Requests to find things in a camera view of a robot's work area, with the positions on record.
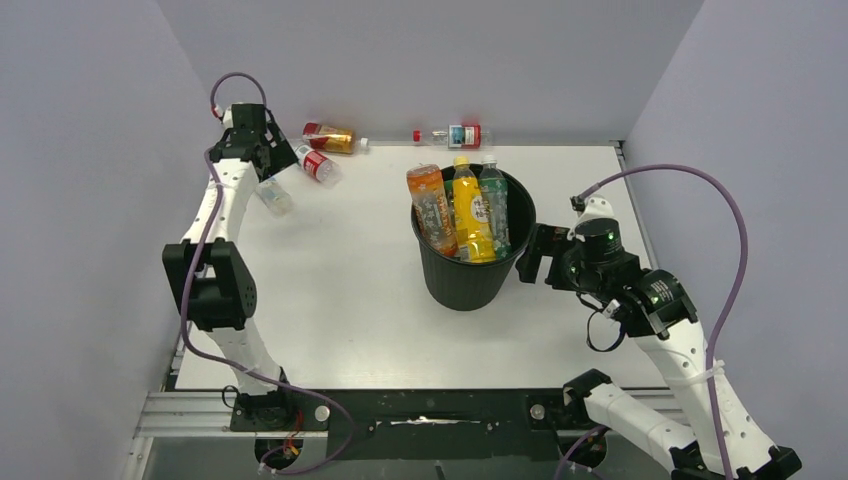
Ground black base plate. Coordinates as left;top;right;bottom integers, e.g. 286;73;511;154
229;388;595;468

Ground dark green jasmine tea bottle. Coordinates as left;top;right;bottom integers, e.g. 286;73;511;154
478;155;511;260

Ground clear bottle blue white label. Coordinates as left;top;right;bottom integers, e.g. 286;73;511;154
255;177;294;217

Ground black plastic waste bin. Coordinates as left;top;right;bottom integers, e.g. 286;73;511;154
411;164;538;312

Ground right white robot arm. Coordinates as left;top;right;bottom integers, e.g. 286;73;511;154
516;218;802;479

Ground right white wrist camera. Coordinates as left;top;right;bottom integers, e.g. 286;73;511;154
571;195;616;230

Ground yellow honey pomelo drink bottle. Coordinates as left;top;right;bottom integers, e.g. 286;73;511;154
452;156;496;264

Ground clear bottle red blue label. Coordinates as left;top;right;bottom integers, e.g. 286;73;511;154
412;123;493;150

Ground gold red tea bottle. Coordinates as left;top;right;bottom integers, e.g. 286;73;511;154
302;122;370;155

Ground orange drink bottle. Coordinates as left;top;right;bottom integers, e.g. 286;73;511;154
406;164;458;257

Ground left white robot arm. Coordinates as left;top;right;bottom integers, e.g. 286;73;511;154
162;103;297;429

